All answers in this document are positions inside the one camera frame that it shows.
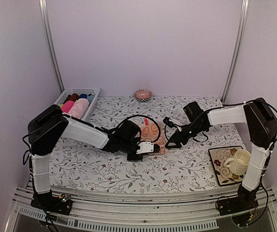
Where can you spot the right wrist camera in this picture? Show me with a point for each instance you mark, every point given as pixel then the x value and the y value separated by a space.
pixel 169 122

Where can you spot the pink rolled towel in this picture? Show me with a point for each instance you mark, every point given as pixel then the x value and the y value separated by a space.
pixel 67 106

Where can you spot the cream ceramic mug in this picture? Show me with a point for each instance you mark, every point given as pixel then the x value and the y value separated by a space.
pixel 239 162

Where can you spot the floral table mat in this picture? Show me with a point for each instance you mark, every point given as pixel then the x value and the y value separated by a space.
pixel 79 166

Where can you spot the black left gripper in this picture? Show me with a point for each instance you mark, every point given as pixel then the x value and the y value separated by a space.
pixel 135 158

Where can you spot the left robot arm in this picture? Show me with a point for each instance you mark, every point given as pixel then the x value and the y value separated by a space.
pixel 52 126

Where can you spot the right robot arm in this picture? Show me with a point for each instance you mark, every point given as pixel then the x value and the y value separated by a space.
pixel 261 120

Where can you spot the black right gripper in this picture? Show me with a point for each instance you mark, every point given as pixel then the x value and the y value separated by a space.
pixel 175 137

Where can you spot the light blue rolled towel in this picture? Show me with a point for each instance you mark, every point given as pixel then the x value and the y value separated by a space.
pixel 90 98

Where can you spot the patterned ceramic bowl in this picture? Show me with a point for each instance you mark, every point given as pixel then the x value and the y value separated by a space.
pixel 142 95

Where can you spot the orange patterned towel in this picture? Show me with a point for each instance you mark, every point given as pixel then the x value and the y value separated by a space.
pixel 150 132

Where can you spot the square floral plate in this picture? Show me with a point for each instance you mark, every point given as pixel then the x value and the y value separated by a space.
pixel 223 175

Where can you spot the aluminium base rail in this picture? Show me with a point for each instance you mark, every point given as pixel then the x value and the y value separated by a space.
pixel 161 212

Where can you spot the right aluminium frame post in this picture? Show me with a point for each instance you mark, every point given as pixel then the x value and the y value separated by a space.
pixel 237 47

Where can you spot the dark red rolled towel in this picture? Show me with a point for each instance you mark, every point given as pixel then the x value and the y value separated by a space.
pixel 74 97

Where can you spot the pink towel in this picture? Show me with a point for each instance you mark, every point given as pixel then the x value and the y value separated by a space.
pixel 79 108
pixel 67 106

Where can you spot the aluminium frame post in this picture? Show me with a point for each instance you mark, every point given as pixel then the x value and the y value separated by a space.
pixel 50 43
pixel 237 47

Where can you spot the left aluminium frame post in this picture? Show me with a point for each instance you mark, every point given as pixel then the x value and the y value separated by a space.
pixel 50 43

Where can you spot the white plastic basket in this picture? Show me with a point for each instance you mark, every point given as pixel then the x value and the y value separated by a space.
pixel 65 95

